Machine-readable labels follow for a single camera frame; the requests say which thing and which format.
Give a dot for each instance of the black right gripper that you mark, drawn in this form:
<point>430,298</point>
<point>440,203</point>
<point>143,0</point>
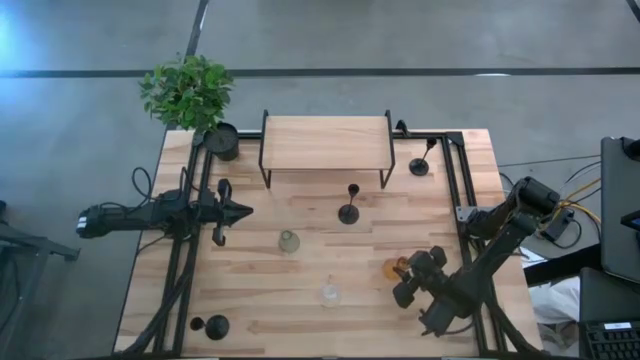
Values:
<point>426,272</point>

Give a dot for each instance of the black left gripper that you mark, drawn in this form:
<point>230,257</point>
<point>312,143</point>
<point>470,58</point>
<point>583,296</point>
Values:
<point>223,210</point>

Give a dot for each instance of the amber glass vase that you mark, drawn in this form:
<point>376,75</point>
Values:
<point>389,268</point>

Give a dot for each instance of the pale green glass vase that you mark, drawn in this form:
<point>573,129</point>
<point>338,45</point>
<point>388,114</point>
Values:
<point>289,242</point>

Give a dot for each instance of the clear glass vase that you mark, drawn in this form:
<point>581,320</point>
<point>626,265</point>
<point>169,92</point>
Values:
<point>330,295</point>

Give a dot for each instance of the black candle stick holder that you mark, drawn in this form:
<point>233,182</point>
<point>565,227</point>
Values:
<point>216,327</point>
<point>419,166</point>
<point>348,214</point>

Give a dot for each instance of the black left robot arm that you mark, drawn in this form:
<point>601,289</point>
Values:
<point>125,217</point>

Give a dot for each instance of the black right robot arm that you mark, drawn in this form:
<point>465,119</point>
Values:
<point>500,240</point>

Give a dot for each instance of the black plant pot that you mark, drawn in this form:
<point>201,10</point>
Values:
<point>221,141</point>

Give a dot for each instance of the green leafy plant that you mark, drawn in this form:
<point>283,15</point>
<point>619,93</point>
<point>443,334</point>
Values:
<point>187,92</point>

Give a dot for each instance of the white bag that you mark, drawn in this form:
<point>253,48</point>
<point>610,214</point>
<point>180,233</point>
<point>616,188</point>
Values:
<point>552,302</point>

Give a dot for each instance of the black power adapter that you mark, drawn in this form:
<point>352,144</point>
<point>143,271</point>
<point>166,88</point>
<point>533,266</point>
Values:
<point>559,225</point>

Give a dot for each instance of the black metal stand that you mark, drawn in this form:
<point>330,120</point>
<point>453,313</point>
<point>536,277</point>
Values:
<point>30,245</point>

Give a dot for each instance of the black keyboard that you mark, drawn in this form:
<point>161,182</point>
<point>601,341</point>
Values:
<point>610,342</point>

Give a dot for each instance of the black monitor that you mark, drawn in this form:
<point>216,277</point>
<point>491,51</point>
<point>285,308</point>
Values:
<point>620,210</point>

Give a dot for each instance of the device with blue screen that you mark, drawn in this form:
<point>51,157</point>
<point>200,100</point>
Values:
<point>632,220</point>

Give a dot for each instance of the black round object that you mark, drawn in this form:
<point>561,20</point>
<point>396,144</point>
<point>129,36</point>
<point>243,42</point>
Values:
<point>632,149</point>

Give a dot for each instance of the grey metal bracket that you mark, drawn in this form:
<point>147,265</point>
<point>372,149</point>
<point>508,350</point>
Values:
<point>465,212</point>

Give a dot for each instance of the wooden shelf with black frame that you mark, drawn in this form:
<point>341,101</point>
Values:
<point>325,142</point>

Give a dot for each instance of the black aluminium table frame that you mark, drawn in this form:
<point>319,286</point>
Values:
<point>452,165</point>

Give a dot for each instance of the small black bracket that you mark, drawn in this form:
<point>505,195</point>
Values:
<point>401,127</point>

